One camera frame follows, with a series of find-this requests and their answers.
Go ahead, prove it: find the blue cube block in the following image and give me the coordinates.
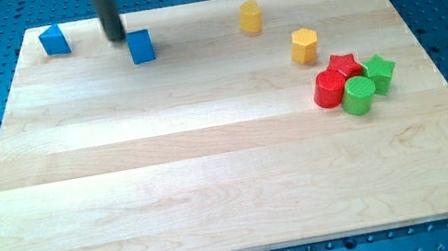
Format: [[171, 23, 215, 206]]
[[126, 29, 156, 65]]

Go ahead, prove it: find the blue triangle block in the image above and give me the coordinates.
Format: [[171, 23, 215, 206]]
[[39, 23, 71, 56]]

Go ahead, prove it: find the light wooden board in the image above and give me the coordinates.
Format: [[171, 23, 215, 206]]
[[0, 0, 448, 251]]

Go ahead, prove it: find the yellow half-round block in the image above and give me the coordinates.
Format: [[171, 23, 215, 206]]
[[238, 0, 263, 34]]

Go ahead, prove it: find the red cylinder block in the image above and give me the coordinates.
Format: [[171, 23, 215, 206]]
[[313, 69, 346, 109]]

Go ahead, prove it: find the yellow hexagon block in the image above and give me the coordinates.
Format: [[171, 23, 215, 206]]
[[291, 28, 318, 65]]

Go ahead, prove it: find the red star block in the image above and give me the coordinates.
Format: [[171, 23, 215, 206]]
[[327, 53, 363, 79]]

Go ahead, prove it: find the green cylinder block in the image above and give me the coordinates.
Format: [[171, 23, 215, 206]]
[[341, 76, 376, 116]]

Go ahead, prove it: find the green star block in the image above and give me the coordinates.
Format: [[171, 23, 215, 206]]
[[361, 54, 396, 96]]

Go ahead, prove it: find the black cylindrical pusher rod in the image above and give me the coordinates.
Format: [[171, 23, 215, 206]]
[[92, 0, 126, 42]]

